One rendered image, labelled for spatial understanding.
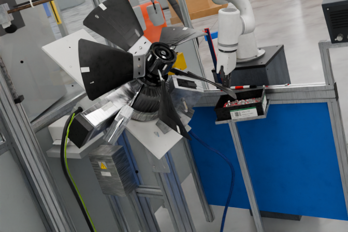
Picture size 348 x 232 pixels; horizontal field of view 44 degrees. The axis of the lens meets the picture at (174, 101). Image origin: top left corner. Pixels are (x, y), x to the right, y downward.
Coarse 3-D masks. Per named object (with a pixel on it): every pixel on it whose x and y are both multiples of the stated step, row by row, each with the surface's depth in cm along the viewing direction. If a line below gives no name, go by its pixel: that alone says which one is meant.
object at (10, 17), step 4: (4, 4) 175; (0, 8) 173; (4, 8) 174; (8, 8) 178; (0, 12) 173; (4, 12) 173; (0, 16) 174; (4, 16) 174; (8, 16) 176; (12, 16) 180; (0, 20) 174; (4, 20) 174; (8, 20) 175
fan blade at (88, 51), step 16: (80, 48) 156; (96, 48) 159; (112, 48) 163; (80, 64) 155; (96, 64) 158; (112, 64) 162; (128, 64) 167; (96, 80) 158; (112, 80) 163; (128, 80) 169; (96, 96) 158
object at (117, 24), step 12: (108, 0) 184; (120, 0) 185; (96, 12) 182; (108, 12) 182; (120, 12) 182; (132, 12) 182; (84, 24) 180; (96, 24) 181; (108, 24) 181; (120, 24) 180; (132, 24) 180; (108, 36) 180; (120, 36) 180; (132, 36) 180
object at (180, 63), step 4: (180, 52) 232; (180, 56) 229; (180, 60) 229; (184, 60) 232; (176, 64) 226; (180, 64) 229; (184, 64) 232; (180, 68) 229; (184, 68) 232; (168, 72) 230
